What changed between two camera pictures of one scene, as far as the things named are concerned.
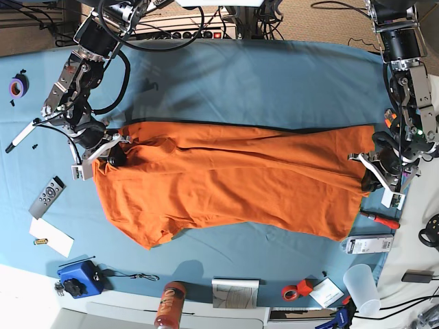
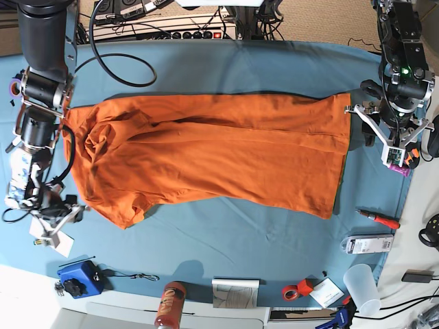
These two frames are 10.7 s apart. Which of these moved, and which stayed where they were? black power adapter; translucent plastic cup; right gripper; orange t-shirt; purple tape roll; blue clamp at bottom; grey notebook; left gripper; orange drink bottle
Moved: right gripper; orange t-shirt; left gripper
Stayed: blue clamp at bottom; translucent plastic cup; orange drink bottle; grey notebook; black power adapter; purple tape roll
